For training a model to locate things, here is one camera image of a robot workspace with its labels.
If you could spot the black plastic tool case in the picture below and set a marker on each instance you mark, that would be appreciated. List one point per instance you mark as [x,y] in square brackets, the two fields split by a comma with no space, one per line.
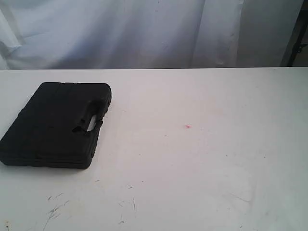
[58,127]

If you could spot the white backdrop curtain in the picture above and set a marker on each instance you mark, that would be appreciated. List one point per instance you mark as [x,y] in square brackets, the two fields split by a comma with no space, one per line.
[139,34]

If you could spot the black metal stand pole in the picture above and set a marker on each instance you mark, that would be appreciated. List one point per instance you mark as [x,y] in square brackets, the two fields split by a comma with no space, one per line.
[299,32]

